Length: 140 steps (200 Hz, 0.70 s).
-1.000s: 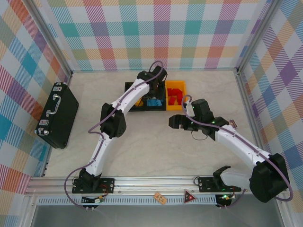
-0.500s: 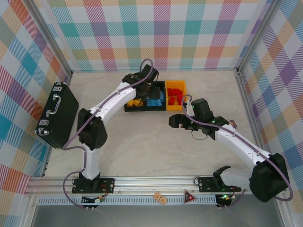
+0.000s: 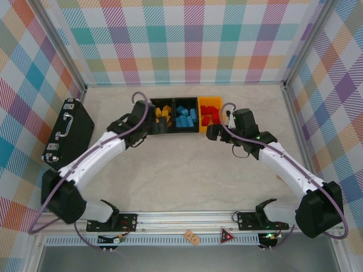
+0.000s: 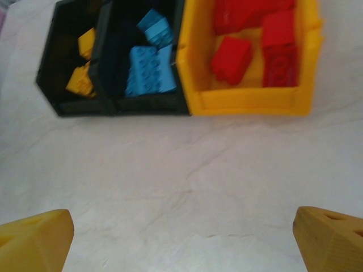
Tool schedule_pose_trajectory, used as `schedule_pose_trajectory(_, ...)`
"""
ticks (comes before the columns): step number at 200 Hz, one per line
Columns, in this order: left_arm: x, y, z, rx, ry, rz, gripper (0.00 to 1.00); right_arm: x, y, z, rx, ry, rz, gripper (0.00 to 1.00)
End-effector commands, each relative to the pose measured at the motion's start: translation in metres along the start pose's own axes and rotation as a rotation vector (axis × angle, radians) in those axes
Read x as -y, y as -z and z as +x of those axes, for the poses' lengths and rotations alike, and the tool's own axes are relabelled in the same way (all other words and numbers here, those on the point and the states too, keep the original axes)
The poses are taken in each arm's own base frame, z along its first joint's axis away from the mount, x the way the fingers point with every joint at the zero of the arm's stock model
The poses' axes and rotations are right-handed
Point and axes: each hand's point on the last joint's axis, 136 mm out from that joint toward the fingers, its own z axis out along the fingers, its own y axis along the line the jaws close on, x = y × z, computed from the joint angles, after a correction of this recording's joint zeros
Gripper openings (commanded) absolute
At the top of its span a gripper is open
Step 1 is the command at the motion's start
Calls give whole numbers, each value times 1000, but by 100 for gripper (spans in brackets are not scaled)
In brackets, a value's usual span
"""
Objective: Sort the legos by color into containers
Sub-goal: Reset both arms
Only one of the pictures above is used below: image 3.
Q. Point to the yellow lego brick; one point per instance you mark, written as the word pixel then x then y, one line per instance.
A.
pixel 158 111
pixel 165 113
pixel 170 122
pixel 166 107

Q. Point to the red lego brick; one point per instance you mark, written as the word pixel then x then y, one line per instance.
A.
pixel 216 118
pixel 214 109
pixel 206 121
pixel 204 109

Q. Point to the light blue lego brick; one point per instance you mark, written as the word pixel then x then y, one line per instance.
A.
pixel 180 110

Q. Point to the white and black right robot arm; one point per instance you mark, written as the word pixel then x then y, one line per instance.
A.
pixel 286 167

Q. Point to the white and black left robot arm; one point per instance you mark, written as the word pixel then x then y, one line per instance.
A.
pixel 93 154

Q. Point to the black plastic bin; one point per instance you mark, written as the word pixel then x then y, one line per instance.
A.
pixel 161 101
pixel 185 102

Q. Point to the yellow plastic bin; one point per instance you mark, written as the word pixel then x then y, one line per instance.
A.
pixel 210 100

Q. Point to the red triangle sign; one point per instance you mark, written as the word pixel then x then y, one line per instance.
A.
pixel 227 236

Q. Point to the orange paper tag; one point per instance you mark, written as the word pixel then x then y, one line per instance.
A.
pixel 192 237

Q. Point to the aluminium back rail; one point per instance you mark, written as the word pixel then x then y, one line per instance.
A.
pixel 184 84

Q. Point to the aluminium side rail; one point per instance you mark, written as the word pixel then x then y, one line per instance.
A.
pixel 292 113

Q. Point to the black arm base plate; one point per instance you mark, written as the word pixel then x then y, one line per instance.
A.
pixel 246 222
pixel 131 222

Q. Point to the aluminium mounting rail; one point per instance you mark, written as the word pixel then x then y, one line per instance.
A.
pixel 184 221

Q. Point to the aluminium frame post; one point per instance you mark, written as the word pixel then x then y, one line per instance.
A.
pixel 309 42
pixel 61 48

